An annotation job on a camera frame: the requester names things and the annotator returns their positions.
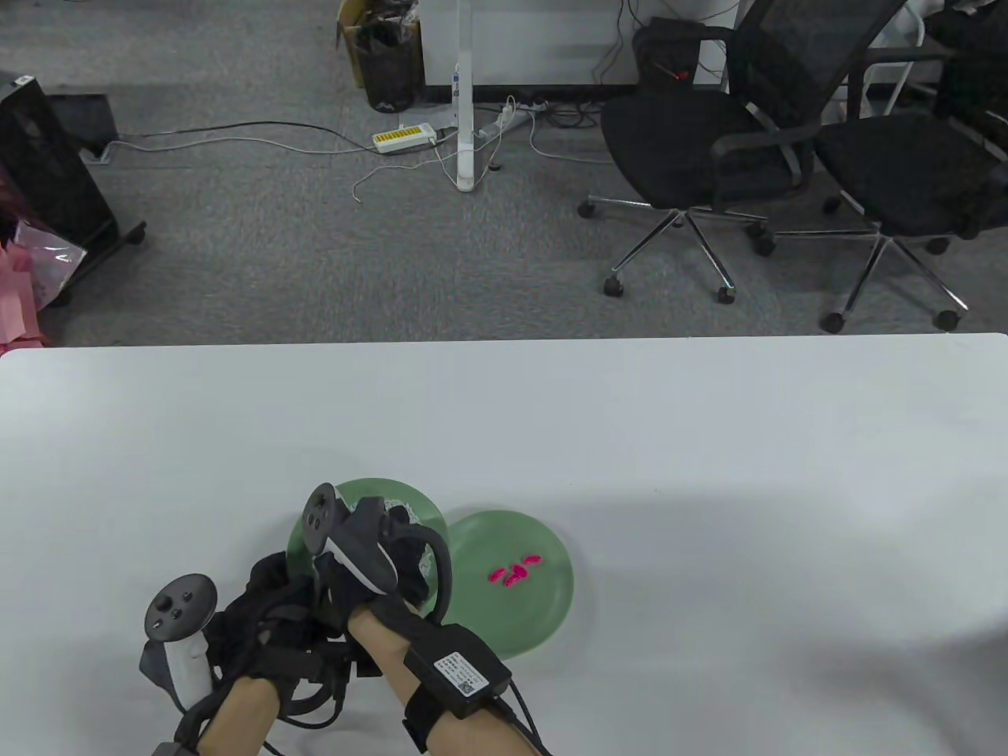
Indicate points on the person's left hand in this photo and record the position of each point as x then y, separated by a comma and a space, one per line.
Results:
260, 622

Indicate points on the right gray black controller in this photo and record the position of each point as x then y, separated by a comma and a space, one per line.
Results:
358, 551

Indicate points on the white power strip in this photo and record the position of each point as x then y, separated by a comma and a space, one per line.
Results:
512, 118

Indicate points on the person's right forearm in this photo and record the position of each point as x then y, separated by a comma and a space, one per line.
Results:
378, 638

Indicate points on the left gray black controller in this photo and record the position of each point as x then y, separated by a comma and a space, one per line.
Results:
181, 606

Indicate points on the person's left forearm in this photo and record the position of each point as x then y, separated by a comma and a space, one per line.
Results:
236, 717

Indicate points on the white desk leg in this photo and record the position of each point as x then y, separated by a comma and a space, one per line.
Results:
465, 118

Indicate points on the cardboard box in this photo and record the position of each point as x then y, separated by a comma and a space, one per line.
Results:
350, 47

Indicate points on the white metal frame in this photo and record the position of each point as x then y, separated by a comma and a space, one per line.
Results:
862, 90

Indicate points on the green plate with rice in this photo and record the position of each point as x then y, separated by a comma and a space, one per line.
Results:
394, 492

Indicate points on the person's right hand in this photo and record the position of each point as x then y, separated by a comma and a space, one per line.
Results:
411, 563

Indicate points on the black wrist sensor box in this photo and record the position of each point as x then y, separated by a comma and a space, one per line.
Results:
457, 669

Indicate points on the yellow power strip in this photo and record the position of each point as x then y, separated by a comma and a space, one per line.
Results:
403, 139

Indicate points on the pink plastic bag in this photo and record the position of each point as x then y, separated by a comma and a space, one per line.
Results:
24, 299

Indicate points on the gray black controller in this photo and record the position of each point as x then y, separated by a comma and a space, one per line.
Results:
181, 606
358, 551

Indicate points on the black rolling cabinet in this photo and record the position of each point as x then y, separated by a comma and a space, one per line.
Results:
47, 173

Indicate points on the black mesh office chair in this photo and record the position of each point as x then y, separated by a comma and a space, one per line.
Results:
906, 173
709, 142

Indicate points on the white desk panel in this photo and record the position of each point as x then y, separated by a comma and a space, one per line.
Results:
543, 39

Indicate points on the black trash bin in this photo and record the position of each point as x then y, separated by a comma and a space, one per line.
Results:
390, 75

